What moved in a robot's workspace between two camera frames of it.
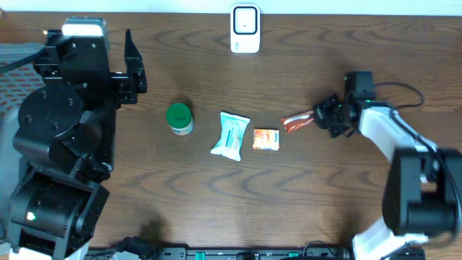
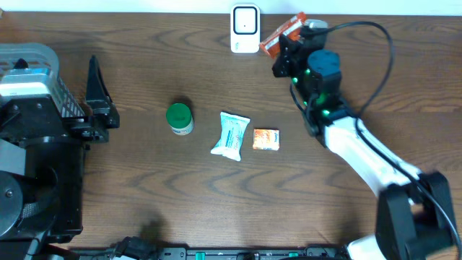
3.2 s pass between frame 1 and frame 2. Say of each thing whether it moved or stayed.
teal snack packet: stayed
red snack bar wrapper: moved
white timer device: stayed
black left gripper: moved
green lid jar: stayed
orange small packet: stayed
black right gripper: moved
